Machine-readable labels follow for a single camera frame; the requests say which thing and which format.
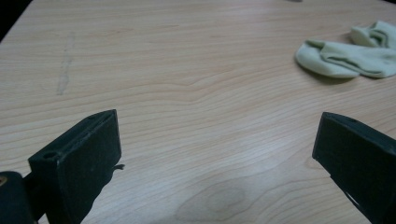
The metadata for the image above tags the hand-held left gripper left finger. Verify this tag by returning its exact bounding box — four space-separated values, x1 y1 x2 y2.
27 108 126 224

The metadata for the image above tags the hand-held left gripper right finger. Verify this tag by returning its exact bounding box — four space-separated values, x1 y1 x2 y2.
311 111 396 224

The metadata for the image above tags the light green sock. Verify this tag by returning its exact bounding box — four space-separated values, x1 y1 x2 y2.
294 38 396 79
347 20 396 50

